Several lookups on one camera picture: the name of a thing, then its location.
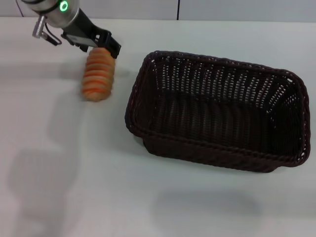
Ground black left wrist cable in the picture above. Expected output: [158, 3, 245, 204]
[41, 23, 62, 46]

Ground orange striped bread roll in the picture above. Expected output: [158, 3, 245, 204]
[81, 48, 117, 103]

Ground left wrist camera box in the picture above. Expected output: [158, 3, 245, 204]
[65, 34, 96, 49]

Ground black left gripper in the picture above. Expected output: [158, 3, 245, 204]
[60, 8, 122, 59]

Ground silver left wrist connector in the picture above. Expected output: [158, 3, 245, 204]
[32, 15, 48, 38]

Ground dark brown wicker basket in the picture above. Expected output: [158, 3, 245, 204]
[124, 50, 312, 174]

